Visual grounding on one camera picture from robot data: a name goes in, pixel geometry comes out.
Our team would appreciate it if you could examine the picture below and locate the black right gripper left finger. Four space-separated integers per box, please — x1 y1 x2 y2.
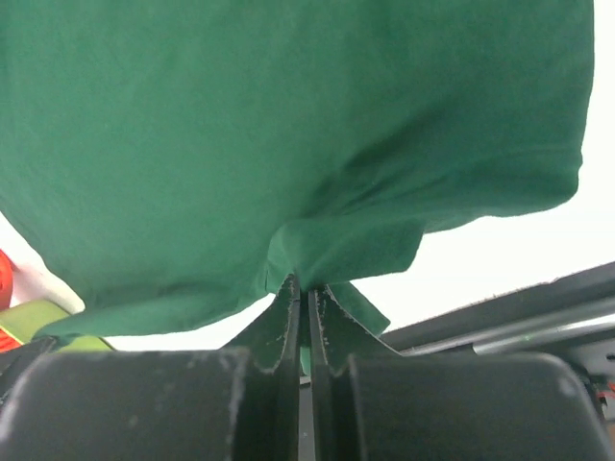
228 275 301 460

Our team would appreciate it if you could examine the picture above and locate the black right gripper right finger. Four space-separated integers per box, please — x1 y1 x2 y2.
307 287 400 460

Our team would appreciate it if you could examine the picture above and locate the dark green t-shirt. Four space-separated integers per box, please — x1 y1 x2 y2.
1 1 594 342

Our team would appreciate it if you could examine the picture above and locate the lime green plastic basket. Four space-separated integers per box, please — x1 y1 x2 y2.
1 301 113 352

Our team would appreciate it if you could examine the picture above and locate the orange t-shirt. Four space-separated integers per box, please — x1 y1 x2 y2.
1 253 27 353

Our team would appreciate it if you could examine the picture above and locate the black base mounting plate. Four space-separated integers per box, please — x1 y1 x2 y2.
381 262 614 352

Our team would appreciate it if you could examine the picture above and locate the aluminium front rail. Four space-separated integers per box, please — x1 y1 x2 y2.
401 297 614 356

